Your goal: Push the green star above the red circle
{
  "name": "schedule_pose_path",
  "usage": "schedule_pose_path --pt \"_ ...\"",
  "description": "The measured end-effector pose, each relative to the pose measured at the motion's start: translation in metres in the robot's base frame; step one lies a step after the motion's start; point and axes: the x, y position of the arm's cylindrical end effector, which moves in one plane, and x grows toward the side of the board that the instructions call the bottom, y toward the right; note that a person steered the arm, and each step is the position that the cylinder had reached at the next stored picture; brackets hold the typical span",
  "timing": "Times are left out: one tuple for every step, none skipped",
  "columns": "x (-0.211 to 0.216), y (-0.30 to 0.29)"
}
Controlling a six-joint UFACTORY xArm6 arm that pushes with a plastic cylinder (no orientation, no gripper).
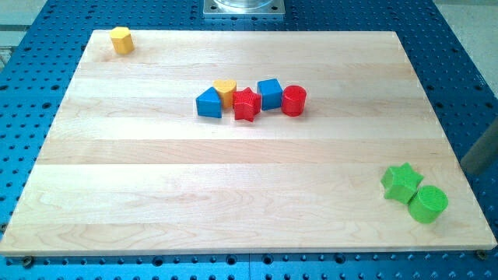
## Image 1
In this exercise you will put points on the red star block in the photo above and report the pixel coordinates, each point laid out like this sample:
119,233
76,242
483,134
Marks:
246,104

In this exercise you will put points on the green star block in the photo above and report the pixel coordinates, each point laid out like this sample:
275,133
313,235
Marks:
401,183

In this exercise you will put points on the blue cube block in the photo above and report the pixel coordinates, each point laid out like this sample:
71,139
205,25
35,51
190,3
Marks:
271,94

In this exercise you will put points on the blue triangle block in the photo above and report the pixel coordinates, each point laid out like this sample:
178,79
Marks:
208,104

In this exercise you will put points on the yellow heart block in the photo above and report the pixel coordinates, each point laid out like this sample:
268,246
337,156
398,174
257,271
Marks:
225,90

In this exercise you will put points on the red cylinder block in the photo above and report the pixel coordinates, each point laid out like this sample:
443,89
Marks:
293,100

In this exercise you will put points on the wooden board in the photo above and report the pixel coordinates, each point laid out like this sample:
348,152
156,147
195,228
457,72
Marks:
128,167

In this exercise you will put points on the yellow hexagon block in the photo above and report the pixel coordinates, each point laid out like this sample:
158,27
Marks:
121,39

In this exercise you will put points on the green cylinder block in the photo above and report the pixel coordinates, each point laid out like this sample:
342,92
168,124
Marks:
428,203

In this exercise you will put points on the blue perforated table plate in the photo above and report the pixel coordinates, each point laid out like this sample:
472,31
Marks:
40,69

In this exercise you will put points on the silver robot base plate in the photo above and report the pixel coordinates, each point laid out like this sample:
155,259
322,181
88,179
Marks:
243,8

